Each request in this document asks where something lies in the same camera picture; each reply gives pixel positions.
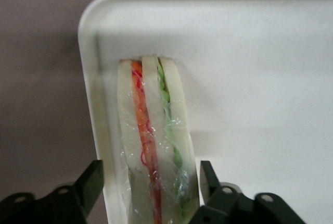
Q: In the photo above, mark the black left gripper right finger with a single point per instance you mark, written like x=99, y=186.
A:
x=234, y=208

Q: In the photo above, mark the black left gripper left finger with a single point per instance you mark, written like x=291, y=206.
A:
x=62, y=205

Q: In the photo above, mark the triangle sandwich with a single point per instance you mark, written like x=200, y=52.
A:
x=153, y=130

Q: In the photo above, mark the cream plastic tray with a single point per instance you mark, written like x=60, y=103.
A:
x=247, y=78

